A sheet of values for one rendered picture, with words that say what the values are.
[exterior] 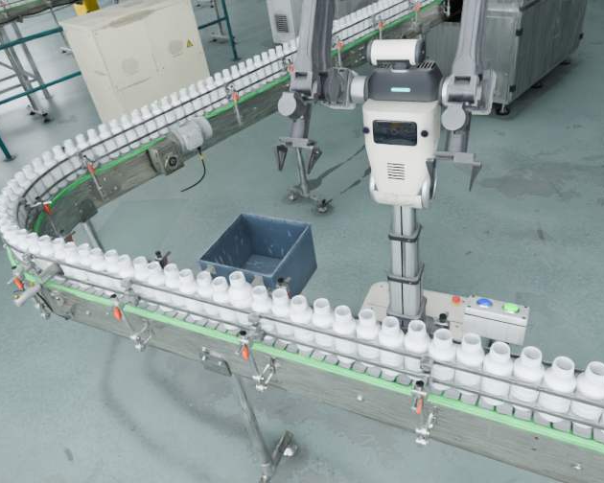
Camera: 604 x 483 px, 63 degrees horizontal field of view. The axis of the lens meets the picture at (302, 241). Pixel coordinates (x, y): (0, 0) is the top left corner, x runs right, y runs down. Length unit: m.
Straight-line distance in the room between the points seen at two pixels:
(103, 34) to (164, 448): 3.65
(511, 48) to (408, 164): 3.01
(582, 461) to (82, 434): 2.18
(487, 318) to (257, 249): 1.12
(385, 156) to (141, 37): 3.83
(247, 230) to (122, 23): 3.38
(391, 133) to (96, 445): 1.96
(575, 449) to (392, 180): 0.95
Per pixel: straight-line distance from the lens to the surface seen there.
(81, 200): 2.59
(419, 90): 1.65
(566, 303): 2.96
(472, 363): 1.15
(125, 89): 5.17
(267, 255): 2.08
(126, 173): 2.67
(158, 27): 5.30
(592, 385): 1.15
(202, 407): 2.59
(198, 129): 2.64
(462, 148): 1.36
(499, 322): 1.26
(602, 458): 1.27
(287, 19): 7.12
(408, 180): 1.71
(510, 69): 4.67
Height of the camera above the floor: 2.02
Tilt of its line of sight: 37 degrees down
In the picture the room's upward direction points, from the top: 10 degrees counter-clockwise
